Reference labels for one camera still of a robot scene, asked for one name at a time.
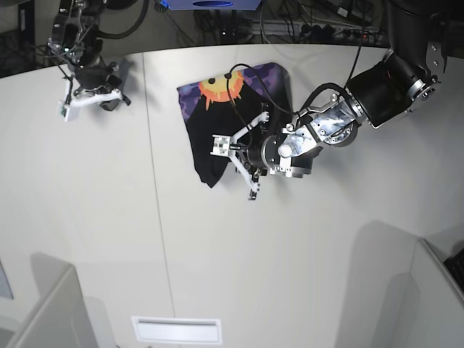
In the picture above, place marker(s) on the black keyboard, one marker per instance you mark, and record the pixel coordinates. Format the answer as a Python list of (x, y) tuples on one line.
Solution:
[(455, 266)]

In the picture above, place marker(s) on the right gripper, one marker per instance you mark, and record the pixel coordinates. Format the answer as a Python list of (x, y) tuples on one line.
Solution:
[(101, 80)]

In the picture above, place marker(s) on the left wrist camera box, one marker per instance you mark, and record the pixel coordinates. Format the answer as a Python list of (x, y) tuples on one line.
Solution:
[(221, 146)]

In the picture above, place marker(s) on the white partition panel left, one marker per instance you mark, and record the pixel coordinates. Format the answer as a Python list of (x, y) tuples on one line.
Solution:
[(43, 305)]

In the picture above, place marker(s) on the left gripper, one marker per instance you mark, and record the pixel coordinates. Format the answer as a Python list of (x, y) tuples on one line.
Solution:
[(255, 161)]

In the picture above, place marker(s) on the blue box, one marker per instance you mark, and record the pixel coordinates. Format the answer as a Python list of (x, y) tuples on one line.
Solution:
[(181, 5)]

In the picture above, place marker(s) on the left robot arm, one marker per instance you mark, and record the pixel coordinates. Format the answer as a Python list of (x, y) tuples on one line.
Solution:
[(408, 75)]

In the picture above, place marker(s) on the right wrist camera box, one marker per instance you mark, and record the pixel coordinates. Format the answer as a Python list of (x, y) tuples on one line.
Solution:
[(68, 111)]

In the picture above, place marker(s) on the white slotted plate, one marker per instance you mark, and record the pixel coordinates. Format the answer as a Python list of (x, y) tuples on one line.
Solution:
[(178, 330)]

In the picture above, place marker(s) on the white partition panel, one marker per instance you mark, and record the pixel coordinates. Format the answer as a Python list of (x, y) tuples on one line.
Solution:
[(43, 305), (424, 306)]

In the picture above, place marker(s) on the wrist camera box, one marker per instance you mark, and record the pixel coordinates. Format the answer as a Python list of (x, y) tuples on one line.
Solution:
[(221, 146), (68, 111)]

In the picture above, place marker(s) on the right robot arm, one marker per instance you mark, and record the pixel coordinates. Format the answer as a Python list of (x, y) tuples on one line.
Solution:
[(77, 39)]

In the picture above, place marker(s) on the black T-shirt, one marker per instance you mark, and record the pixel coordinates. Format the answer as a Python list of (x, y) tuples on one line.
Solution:
[(224, 104)]

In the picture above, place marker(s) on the white partition panel right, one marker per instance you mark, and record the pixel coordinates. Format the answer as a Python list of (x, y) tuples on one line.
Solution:
[(424, 306)]

